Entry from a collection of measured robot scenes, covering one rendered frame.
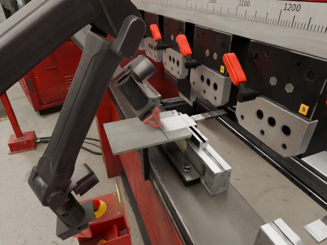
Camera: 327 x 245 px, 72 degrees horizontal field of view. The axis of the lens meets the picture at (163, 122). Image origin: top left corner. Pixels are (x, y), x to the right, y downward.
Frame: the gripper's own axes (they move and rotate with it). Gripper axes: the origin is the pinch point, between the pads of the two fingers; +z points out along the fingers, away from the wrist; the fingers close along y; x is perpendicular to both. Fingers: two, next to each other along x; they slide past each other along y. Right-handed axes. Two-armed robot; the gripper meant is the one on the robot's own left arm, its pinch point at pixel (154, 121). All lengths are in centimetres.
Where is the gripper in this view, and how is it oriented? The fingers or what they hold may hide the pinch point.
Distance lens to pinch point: 77.7
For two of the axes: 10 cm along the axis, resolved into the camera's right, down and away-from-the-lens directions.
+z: 4.8, 6.3, 6.0
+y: -3.9, -4.6, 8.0
